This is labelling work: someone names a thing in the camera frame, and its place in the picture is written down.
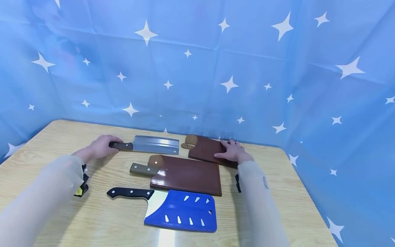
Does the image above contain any person's left hand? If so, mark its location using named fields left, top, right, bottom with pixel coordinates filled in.
left=87, top=134, right=124, bottom=161

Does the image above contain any person's right hand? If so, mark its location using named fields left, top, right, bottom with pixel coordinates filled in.
left=214, top=140, right=254, bottom=165

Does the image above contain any small brown leather sheath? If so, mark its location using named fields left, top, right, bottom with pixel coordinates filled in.
left=181, top=134, right=239, bottom=169

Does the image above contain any steel cleaver with dark handle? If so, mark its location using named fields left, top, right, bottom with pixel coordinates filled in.
left=108, top=135, right=180, bottom=156

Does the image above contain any person's right forearm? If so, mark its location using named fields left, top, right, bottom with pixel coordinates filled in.
left=238, top=160, right=291, bottom=247

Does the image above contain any person's left forearm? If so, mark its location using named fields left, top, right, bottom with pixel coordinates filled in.
left=0, top=148, right=93, bottom=247

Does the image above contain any large brown leather sheath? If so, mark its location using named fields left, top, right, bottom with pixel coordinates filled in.
left=148, top=155, right=223, bottom=197

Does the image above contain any blue plastic blade guard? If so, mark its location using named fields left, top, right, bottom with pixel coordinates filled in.
left=144, top=189, right=218, bottom=233

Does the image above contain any cleaver with grey-brown handle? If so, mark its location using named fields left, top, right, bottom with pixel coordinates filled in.
left=129, top=163, right=161, bottom=177

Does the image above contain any cleaver with black handle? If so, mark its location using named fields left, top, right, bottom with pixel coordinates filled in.
left=106, top=187, right=169, bottom=219

